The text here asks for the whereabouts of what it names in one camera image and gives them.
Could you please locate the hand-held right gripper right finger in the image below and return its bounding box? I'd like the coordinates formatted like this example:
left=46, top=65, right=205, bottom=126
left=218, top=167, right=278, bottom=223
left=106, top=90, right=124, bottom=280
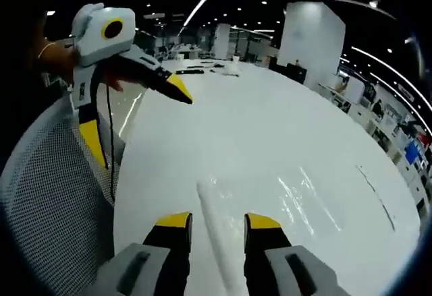
left=243, top=212, right=352, bottom=296

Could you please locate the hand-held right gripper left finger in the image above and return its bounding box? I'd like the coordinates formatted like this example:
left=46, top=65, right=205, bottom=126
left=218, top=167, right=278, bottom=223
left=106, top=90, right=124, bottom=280
left=114, top=212, right=194, bottom=296

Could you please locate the clear resealable plastic bag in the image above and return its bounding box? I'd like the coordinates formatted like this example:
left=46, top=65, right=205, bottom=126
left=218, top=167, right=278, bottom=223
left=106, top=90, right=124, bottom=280
left=194, top=163, right=340, bottom=296

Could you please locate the person's left hand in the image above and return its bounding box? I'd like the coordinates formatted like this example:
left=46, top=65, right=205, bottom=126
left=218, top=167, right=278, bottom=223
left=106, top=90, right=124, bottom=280
left=39, top=38, right=124, bottom=92

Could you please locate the grey mesh office chair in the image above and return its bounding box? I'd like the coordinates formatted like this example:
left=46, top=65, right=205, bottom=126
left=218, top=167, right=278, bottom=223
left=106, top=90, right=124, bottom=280
left=0, top=96, right=126, bottom=296

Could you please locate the row of white cabinets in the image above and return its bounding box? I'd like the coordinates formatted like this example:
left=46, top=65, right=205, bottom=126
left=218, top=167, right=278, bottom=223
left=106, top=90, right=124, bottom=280
left=337, top=73, right=432, bottom=216

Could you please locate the blue storage box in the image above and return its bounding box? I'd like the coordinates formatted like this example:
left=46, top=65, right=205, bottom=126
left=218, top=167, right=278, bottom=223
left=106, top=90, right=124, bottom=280
left=404, top=140, right=420, bottom=166

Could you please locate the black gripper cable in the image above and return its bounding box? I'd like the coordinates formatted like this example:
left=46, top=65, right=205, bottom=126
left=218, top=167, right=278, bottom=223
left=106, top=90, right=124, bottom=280
left=104, top=84, right=116, bottom=200

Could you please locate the white device with cable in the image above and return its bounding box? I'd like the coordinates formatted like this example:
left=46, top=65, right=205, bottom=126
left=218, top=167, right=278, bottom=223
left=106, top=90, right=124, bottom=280
left=221, top=59, right=241, bottom=77

